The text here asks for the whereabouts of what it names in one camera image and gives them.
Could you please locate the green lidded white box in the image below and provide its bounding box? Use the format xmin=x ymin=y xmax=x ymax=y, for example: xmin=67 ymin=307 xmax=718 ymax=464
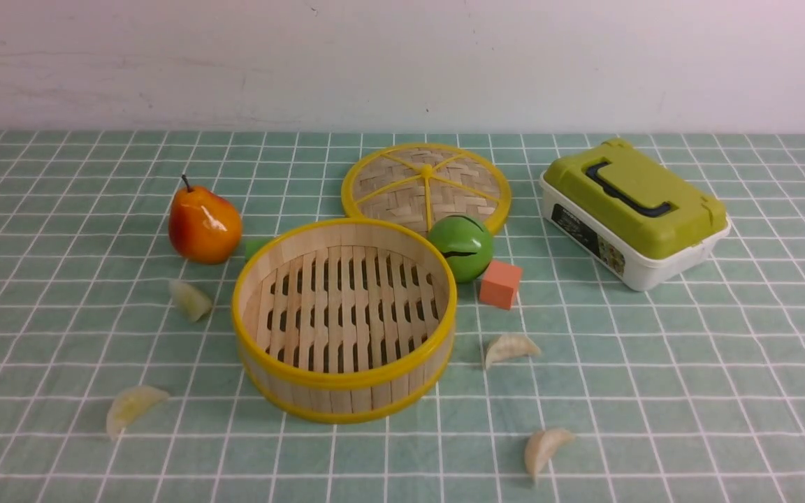
xmin=539 ymin=138 xmax=732 ymax=291

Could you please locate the green round bell ball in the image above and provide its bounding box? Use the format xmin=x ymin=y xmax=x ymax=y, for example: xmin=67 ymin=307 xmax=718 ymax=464
xmin=427 ymin=214 xmax=494 ymax=284

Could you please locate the pale dumpling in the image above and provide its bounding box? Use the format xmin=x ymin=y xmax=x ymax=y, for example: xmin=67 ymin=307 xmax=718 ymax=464
xmin=167 ymin=279 xmax=213 ymax=323
xmin=106 ymin=385 xmax=171 ymax=442
xmin=483 ymin=333 xmax=542 ymax=370
xmin=523 ymin=428 xmax=576 ymax=485

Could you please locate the orange foam cube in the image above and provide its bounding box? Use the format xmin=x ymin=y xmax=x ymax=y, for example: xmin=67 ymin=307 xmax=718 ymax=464
xmin=478 ymin=260 xmax=523 ymax=311

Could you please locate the small green block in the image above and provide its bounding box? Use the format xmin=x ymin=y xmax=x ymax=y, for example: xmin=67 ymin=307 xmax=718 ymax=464
xmin=244 ymin=238 xmax=273 ymax=262

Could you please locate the bamboo steamer tray yellow rim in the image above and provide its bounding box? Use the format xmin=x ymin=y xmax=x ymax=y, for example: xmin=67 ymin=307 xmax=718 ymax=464
xmin=232 ymin=219 xmax=458 ymax=424

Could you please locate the woven bamboo steamer lid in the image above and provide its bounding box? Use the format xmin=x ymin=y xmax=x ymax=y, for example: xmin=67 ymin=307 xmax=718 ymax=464
xmin=341 ymin=143 xmax=512 ymax=235

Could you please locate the orange red pear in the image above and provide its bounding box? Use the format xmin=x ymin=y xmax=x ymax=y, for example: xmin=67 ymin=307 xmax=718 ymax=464
xmin=167 ymin=174 xmax=242 ymax=265

